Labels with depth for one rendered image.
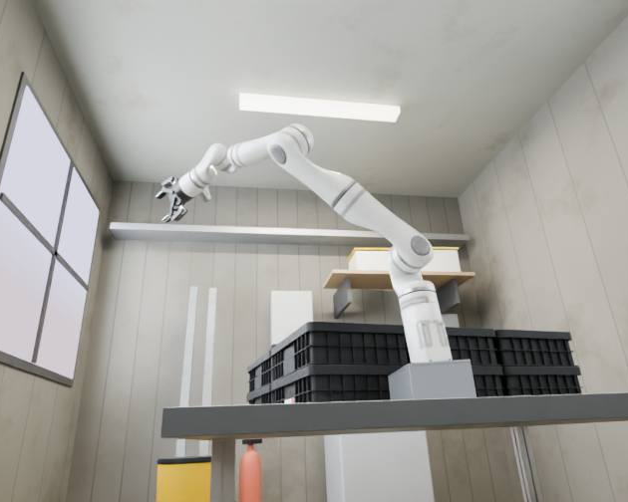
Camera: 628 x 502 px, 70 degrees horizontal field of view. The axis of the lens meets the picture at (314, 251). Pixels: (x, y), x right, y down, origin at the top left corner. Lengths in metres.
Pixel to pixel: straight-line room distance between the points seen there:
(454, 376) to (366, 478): 2.32
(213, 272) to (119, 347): 1.00
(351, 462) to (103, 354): 2.18
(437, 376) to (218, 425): 0.52
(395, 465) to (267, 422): 2.71
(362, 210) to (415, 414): 0.55
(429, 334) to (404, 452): 2.37
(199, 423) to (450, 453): 3.80
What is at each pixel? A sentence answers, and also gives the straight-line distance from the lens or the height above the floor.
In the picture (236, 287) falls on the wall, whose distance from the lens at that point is 4.19.
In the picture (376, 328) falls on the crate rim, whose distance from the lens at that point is 1.25.
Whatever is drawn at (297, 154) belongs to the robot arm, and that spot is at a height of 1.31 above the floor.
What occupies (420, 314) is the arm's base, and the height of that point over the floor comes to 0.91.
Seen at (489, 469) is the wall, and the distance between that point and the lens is 4.56.
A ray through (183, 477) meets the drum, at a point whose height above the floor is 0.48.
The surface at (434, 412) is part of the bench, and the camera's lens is 0.77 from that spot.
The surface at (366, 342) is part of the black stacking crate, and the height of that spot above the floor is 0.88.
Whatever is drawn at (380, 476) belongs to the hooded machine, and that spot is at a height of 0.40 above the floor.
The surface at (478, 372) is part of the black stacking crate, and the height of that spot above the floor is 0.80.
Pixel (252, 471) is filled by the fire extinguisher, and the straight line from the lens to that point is 3.55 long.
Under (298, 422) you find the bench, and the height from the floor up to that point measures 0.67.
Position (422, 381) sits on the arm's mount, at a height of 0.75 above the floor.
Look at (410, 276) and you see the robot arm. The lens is 1.18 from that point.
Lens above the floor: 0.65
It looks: 23 degrees up
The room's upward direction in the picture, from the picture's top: 3 degrees counter-clockwise
